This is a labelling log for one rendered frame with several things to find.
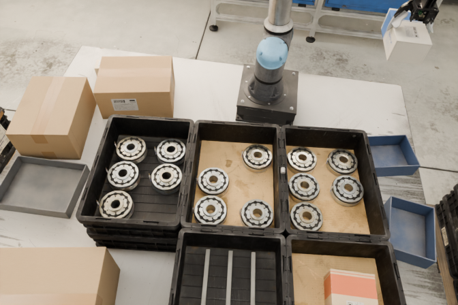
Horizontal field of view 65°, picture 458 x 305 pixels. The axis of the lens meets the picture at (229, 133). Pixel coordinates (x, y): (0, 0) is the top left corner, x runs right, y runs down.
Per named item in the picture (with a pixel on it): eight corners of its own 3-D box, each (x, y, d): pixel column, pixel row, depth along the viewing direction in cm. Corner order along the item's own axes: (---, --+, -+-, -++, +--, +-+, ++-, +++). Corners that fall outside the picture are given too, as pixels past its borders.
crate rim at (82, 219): (111, 118, 129) (109, 114, 127) (195, 123, 128) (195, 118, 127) (75, 223, 104) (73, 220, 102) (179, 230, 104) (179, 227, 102)
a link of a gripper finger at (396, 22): (383, 33, 129) (407, 16, 122) (382, 23, 132) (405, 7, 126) (388, 38, 130) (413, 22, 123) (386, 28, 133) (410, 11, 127)
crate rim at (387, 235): (279, 129, 128) (280, 124, 126) (364, 133, 128) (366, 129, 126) (284, 237, 104) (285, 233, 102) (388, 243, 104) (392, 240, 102)
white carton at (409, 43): (380, 28, 144) (389, 7, 137) (411, 31, 143) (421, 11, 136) (386, 60, 132) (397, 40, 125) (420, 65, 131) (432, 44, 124)
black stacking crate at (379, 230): (276, 145, 136) (281, 125, 127) (355, 150, 136) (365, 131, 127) (279, 248, 111) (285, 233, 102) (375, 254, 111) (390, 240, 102)
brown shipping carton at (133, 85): (102, 119, 155) (93, 92, 142) (110, 83, 168) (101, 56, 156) (173, 118, 157) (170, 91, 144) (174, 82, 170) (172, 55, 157)
